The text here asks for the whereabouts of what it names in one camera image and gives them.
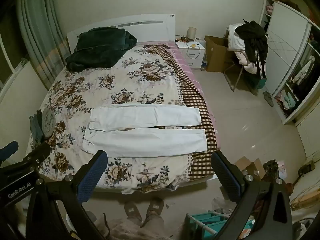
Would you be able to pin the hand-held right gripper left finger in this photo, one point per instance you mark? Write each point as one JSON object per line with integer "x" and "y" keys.
{"x": 92, "y": 177}

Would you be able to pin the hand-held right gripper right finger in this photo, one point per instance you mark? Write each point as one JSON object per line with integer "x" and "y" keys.
{"x": 225, "y": 177}

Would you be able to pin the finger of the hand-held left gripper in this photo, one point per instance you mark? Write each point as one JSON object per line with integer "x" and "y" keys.
{"x": 37, "y": 153}
{"x": 8, "y": 149}

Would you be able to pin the white sock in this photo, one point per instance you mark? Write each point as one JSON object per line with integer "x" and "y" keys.
{"x": 145, "y": 142}

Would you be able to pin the grey gloves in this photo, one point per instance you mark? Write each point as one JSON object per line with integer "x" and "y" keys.
{"x": 36, "y": 127}

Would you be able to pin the small open cardboard box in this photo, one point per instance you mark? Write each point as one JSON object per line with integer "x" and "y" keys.
{"x": 250, "y": 166}

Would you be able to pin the grey folded cloth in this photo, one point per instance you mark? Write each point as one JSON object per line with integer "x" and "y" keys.
{"x": 48, "y": 123}

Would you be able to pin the teal storage rack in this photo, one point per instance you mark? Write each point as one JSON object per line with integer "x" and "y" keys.
{"x": 207, "y": 226}

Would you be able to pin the person's left shoe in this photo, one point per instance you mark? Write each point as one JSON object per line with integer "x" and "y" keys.
{"x": 132, "y": 211}

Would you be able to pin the person's shoe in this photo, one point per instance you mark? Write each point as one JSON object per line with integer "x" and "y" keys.
{"x": 132, "y": 211}
{"x": 155, "y": 207}

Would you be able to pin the person's right shoe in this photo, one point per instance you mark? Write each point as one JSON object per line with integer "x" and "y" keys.
{"x": 155, "y": 207}

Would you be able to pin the person's beige trousers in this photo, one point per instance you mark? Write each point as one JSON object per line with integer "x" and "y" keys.
{"x": 140, "y": 231}

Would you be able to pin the brown checkered blanket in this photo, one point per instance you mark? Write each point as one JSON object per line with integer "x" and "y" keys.
{"x": 192, "y": 97}

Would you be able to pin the grey slippers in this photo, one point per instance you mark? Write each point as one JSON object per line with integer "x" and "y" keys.
{"x": 269, "y": 98}

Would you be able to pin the dark green basket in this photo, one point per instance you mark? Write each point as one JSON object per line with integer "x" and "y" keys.
{"x": 257, "y": 82}

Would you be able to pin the floral bedspread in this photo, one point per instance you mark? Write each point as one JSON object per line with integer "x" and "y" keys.
{"x": 120, "y": 80}

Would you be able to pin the dark green blanket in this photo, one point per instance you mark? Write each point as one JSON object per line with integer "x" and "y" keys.
{"x": 100, "y": 47}

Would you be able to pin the large cardboard box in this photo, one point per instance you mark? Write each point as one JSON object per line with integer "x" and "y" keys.
{"x": 216, "y": 55}

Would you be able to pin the striped curtain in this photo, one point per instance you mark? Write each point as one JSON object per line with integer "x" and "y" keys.
{"x": 37, "y": 30}

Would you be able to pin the pink bed sheet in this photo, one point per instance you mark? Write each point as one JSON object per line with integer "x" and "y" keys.
{"x": 186, "y": 60}

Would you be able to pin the white nightstand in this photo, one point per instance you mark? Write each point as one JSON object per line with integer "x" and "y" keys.
{"x": 195, "y": 55}

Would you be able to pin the pile of white clothes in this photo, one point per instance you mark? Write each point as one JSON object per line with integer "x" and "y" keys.
{"x": 236, "y": 41}

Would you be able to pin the black garment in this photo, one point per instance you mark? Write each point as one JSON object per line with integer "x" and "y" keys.
{"x": 252, "y": 36}

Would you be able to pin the beige table lamp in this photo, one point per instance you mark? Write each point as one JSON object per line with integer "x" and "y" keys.
{"x": 191, "y": 33}

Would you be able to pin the white sliding door wardrobe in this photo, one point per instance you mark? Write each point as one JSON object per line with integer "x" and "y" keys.
{"x": 285, "y": 42}

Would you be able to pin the white bed headboard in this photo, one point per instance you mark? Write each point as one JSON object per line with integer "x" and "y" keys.
{"x": 150, "y": 30}

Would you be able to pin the window frame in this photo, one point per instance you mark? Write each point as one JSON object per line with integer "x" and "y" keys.
{"x": 10, "y": 70}

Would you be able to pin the metal frame chair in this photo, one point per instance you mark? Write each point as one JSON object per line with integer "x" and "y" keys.
{"x": 232, "y": 78}

